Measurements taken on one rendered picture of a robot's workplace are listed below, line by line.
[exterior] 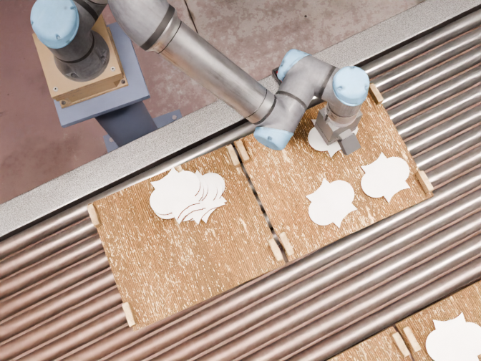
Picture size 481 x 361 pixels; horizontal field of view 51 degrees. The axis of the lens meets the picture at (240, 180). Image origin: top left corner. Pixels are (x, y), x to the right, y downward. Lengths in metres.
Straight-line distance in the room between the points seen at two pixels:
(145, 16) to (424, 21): 0.91
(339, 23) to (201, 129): 1.40
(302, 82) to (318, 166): 0.32
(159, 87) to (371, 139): 1.36
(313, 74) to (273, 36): 1.50
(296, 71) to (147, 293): 0.65
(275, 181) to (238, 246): 0.19
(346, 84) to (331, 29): 1.56
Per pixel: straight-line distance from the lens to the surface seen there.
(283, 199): 1.32
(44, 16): 1.34
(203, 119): 1.41
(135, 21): 0.95
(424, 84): 1.51
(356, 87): 1.08
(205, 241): 1.30
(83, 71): 1.46
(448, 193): 1.42
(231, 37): 2.59
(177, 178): 1.27
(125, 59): 1.59
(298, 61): 1.11
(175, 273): 1.30
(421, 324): 1.34
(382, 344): 1.31
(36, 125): 2.61
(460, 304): 1.37
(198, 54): 0.98
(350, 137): 1.28
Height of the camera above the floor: 2.22
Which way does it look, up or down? 75 degrees down
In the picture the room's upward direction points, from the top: 9 degrees counter-clockwise
